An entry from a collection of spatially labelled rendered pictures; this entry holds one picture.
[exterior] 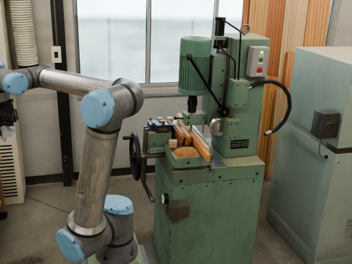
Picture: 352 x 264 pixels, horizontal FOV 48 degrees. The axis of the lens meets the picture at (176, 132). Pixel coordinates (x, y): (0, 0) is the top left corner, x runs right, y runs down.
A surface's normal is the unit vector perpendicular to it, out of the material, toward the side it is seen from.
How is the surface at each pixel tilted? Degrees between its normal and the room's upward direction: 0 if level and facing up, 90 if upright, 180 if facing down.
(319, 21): 87
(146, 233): 0
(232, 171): 90
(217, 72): 90
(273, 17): 87
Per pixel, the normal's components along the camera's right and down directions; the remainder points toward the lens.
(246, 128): 0.26, 0.37
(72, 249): -0.63, 0.34
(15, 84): 0.73, 0.34
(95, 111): -0.58, 0.16
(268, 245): 0.04, -0.93
